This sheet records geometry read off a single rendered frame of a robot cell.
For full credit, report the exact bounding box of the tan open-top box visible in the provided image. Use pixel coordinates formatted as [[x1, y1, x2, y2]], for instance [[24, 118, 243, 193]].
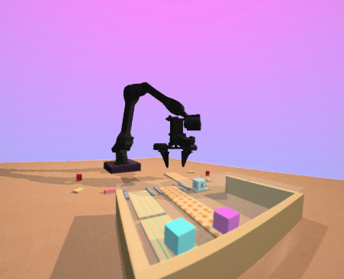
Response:
[[115, 172, 305, 279]]

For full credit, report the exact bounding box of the small pink block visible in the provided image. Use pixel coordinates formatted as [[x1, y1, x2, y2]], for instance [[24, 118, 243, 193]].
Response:
[[104, 188, 116, 194]]

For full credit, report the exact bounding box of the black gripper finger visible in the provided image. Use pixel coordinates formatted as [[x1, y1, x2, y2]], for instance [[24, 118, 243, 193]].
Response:
[[181, 151, 193, 168], [158, 151, 169, 168]]

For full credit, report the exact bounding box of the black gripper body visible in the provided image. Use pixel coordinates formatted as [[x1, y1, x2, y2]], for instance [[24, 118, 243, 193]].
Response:
[[153, 130, 198, 152]]

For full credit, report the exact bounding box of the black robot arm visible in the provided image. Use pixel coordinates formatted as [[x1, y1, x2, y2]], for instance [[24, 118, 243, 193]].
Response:
[[111, 82, 201, 165]]

